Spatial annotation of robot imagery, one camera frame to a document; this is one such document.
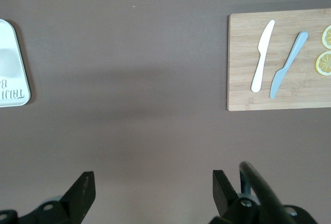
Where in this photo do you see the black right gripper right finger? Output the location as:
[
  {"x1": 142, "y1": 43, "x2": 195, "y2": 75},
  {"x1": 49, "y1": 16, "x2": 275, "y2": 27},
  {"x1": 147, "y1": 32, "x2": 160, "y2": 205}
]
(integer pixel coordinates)
[{"x1": 210, "y1": 170, "x2": 262, "y2": 224}]

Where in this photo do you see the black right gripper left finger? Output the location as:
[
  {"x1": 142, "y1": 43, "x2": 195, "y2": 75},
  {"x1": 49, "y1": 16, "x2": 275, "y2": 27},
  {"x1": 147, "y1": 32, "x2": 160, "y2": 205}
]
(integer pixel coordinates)
[{"x1": 19, "y1": 171, "x2": 96, "y2": 224}]

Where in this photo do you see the grey plastic knife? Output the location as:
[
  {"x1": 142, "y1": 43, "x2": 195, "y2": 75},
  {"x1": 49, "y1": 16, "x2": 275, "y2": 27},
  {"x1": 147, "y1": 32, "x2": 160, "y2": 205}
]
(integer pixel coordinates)
[{"x1": 269, "y1": 31, "x2": 309, "y2": 100}]

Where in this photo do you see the brown table cover mat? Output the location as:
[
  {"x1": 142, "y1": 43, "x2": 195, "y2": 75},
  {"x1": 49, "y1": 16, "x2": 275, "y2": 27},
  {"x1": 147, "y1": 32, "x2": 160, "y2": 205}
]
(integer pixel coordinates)
[{"x1": 0, "y1": 0, "x2": 331, "y2": 224}]

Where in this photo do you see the white plastic knife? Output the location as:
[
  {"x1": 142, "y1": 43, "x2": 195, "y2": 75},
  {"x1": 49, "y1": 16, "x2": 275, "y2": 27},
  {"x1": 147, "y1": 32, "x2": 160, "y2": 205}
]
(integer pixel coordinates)
[{"x1": 250, "y1": 19, "x2": 276, "y2": 93}]

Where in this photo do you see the wooden cutting board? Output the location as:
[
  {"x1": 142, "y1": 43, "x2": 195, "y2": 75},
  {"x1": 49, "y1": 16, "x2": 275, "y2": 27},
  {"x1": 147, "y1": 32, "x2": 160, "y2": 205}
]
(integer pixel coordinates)
[{"x1": 227, "y1": 8, "x2": 331, "y2": 112}]

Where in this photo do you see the cream tray with bear print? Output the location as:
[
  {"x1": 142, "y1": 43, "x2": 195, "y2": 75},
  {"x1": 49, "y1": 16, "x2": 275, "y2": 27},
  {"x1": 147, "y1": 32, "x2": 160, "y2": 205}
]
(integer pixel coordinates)
[{"x1": 0, "y1": 19, "x2": 31, "y2": 108}]

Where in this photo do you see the yellow lemon slice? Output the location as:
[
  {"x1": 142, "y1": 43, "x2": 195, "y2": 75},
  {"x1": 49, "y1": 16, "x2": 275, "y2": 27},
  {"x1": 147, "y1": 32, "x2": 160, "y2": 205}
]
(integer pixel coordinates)
[
  {"x1": 321, "y1": 24, "x2": 331, "y2": 50},
  {"x1": 314, "y1": 51, "x2": 331, "y2": 77}
]

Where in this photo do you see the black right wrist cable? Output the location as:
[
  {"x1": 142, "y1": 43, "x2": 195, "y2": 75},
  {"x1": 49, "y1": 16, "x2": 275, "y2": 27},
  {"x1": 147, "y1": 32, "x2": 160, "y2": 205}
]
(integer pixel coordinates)
[{"x1": 239, "y1": 161, "x2": 293, "y2": 224}]

